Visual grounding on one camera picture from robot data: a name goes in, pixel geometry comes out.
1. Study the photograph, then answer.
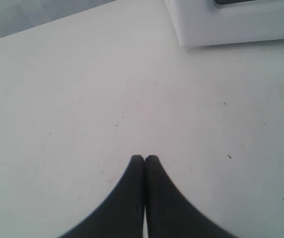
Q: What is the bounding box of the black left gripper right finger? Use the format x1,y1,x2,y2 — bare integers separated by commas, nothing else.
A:
145,155,234,238

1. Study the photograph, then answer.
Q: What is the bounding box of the white microwave door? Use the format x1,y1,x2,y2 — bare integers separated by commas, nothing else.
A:
163,0,284,48

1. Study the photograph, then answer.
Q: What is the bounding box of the white microwave oven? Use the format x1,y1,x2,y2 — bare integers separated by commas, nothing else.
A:
163,0,284,48

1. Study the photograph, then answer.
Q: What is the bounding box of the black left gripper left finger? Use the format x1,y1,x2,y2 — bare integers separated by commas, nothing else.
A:
62,155,145,238

